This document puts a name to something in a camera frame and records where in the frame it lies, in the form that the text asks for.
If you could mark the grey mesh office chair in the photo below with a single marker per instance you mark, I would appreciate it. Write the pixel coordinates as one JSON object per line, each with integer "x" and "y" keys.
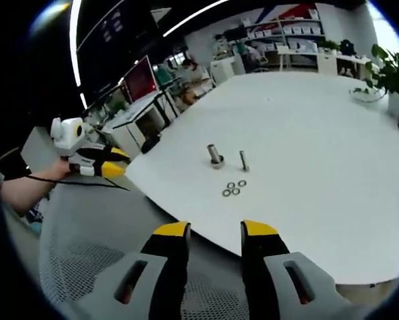
{"x": 86, "y": 233}

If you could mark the person's left hand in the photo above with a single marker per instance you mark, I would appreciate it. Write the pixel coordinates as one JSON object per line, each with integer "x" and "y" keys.
{"x": 60, "y": 169}

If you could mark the black bag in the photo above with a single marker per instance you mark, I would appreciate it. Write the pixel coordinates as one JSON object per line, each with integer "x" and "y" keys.
{"x": 346, "y": 46}

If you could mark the small threaded steel stud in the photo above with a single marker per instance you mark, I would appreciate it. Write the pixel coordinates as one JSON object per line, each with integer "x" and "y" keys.
{"x": 242, "y": 160}

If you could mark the curved ceiling light strip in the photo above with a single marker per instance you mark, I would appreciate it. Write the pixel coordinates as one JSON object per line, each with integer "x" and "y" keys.
{"x": 74, "y": 50}
{"x": 192, "y": 16}

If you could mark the white desk with black legs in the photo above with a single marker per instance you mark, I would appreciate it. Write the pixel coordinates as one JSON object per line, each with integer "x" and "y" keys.
{"x": 132, "y": 111}

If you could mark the large threaded steel stud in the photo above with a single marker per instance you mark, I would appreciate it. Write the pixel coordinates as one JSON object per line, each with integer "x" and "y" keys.
{"x": 213, "y": 151}

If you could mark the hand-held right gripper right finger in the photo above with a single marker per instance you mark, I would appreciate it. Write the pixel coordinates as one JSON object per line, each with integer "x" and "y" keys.
{"x": 262, "y": 266}

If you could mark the small green plant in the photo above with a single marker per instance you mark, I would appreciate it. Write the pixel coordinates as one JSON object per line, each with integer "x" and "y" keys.
{"x": 328, "y": 45}

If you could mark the white side desk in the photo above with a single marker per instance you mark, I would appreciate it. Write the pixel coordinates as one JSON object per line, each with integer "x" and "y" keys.
{"x": 325, "y": 61}

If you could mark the shelf with white bins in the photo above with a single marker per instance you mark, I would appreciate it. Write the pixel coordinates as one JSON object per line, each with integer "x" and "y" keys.
{"x": 299, "y": 30}

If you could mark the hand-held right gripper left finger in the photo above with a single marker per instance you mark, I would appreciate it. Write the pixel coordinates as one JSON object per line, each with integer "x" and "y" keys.
{"x": 167, "y": 266}

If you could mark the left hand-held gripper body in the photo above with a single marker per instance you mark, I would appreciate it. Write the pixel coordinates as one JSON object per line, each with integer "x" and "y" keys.
{"x": 66, "y": 133}

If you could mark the white cabinet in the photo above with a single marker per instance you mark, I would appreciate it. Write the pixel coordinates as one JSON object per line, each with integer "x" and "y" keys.
{"x": 226, "y": 70}

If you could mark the green plant in white pot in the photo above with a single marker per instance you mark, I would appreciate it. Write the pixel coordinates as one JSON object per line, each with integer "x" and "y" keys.
{"x": 395, "y": 73}

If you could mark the red screen monitor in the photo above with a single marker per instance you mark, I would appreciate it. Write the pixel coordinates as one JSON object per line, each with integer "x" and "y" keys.
{"x": 141, "y": 81}

